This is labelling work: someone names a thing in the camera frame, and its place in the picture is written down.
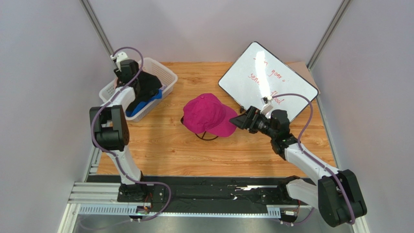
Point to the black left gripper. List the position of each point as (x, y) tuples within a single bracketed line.
[(118, 73)]

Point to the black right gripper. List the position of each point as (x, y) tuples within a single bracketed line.
[(251, 117)]

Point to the black NY baseball cap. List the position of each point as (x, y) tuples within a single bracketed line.
[(149, 87)]

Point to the magenta baseball cap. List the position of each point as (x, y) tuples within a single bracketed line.
[(206, 113)]

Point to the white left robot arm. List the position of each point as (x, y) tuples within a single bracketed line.
[(110, 133)]

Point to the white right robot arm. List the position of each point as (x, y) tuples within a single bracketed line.
[(335, 193)]

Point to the light pink cap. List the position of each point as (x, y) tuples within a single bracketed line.
[(114, 84)]

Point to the blue cap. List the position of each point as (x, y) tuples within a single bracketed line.
[(144, 105)]

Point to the white plastic basket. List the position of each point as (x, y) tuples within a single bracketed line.
[(161, 72)]

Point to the white dry-erase board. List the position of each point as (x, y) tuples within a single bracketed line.
[(257, 73)]

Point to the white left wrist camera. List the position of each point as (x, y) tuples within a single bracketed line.
[(118, 58)]

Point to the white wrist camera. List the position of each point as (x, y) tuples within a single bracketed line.
[(118, 58), (267, 102)]

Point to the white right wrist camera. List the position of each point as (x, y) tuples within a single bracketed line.
[(267, 102)]

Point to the black wire hat stand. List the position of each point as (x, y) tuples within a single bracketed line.
[(204, 138)]

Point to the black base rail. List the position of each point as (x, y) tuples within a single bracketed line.
[(210, 195)]

